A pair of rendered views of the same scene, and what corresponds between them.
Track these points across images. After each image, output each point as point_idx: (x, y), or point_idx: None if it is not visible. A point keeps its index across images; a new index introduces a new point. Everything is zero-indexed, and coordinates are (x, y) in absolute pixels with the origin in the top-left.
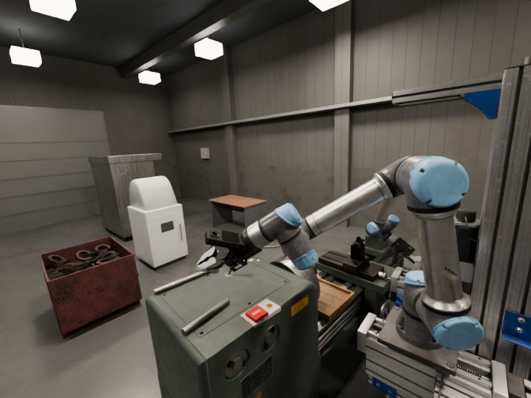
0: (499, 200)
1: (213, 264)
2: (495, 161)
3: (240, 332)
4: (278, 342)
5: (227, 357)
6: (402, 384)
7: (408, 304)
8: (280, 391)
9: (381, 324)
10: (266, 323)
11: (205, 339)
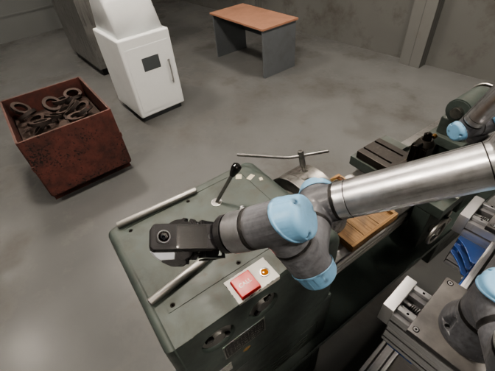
0: None
1: (171, 261)
2: None
3: (220, 313)
4: (274, 305)
5: (204, 338)
6: (424, 366)
7: (470, 311)
8: (274, 336)
9: (419, 297)
10: (258, 296)
11: (175, 317)
